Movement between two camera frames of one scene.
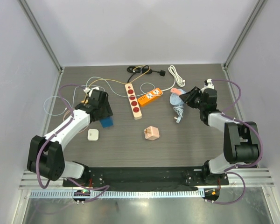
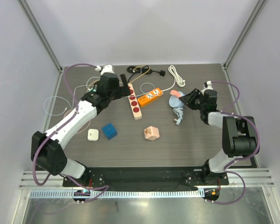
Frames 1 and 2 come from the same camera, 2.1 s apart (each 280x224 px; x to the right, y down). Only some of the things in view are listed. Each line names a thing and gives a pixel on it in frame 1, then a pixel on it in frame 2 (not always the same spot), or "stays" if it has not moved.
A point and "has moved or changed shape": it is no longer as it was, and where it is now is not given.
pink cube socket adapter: [151, 133] stays
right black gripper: [195, 98] stays
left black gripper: [107, 112] → [124, 91]
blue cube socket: [107, 122] → [109, 130]
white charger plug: [93, 135] stays
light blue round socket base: [175, 99] has moved or changed shape
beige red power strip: [134, 104] stays
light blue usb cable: [57, 96] stays
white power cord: [178, 79] stays
